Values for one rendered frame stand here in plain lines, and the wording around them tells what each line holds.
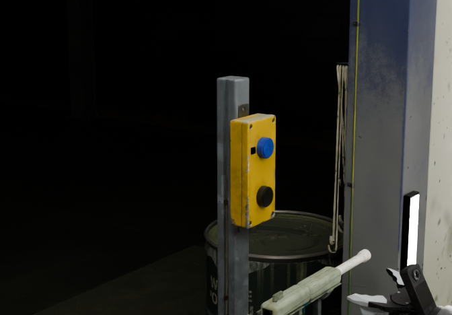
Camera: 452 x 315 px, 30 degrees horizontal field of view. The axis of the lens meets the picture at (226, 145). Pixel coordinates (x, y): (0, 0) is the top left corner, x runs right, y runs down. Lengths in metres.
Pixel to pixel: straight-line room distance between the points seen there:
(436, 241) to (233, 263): 0.80
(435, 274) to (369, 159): 0.50
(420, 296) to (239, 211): 0.46
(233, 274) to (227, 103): 0.43
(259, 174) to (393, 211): 0.53
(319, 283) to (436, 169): 0.66
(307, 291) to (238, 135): 0.41
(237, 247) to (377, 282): 0.56
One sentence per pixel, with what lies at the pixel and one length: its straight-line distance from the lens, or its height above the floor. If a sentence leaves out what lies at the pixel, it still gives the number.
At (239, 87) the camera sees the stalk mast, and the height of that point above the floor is 1.62.
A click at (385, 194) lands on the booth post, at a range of 2.41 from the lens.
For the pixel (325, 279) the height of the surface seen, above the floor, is 1.14.
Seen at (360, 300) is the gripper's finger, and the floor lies 1.17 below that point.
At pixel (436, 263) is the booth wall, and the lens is 2.72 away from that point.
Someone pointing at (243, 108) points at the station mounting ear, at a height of 1.57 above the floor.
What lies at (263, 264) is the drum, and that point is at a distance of 3.05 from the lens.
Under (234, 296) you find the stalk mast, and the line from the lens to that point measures 2.14.
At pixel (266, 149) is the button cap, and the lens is 1.99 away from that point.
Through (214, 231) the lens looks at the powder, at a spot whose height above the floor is 0.87.
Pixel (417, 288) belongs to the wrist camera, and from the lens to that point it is 1.91.
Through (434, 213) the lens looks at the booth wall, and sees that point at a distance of 2.63.
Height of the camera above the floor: 1.92
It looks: 13 degrees down
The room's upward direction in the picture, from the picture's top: straight up
